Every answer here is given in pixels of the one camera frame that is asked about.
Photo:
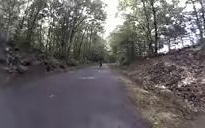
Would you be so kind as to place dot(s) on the person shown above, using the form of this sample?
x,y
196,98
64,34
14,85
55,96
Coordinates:
x,y
100,63

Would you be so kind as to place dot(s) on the grey asphalt road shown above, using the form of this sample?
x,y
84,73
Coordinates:
x,y
76,100

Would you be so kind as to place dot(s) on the wood of trees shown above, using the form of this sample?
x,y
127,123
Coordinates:
x,y
150,26
56,30

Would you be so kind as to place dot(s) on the leaf-covered earth bank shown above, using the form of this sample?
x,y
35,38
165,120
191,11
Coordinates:
x,y
26,63
176,83

